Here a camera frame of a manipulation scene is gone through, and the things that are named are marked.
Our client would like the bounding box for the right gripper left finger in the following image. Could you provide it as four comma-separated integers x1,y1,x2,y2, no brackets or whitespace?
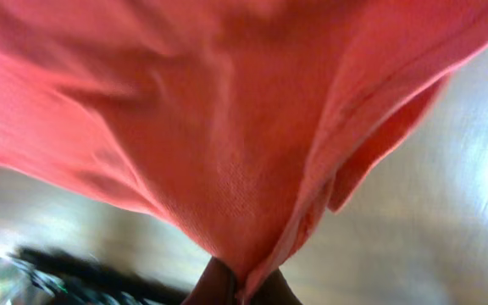
181,257,236,305

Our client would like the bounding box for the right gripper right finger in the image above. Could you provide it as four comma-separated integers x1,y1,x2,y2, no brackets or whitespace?
250,269,302,305

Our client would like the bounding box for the orange t-shirt with white logo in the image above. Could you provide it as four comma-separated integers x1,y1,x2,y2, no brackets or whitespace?
0,0,488,301

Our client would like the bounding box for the black garment on right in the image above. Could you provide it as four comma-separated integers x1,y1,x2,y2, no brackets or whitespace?
10,247,190,305

